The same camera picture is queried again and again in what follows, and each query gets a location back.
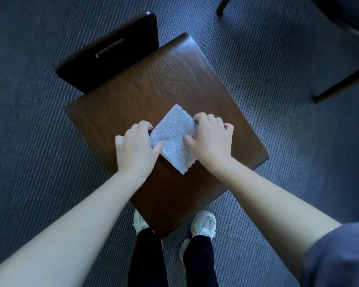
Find person's right hand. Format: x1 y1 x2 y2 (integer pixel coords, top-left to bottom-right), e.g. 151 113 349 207
183 112 235 172

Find black trousers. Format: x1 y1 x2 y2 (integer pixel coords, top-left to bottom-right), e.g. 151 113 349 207
127 228 219 287

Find light blue cleaning cloth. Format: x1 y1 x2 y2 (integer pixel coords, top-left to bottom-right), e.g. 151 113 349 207
149 104 199 175

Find white sneaker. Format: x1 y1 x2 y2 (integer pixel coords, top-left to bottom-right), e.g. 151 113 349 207
133 209 164 248
178 210 217 262

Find small dark wooden chair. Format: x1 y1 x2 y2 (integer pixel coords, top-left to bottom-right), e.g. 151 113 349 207
55 11 270 239

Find wooden chair with black cushion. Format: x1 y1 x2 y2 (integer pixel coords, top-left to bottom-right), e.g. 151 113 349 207
216 0 359 104

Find person's left forearm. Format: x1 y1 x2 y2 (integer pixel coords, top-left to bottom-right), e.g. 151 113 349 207
0 171 152 287

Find white left sneaker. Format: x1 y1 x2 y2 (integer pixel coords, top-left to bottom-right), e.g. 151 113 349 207
133 209 164 248

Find person's left hand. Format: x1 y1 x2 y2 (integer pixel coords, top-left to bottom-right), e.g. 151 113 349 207
114 120 164 180

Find person's right forearm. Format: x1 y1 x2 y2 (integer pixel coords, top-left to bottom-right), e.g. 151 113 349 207
211 157 343 283

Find white right sneaker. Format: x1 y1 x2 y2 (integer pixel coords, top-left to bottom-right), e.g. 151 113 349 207
178 210 217 262

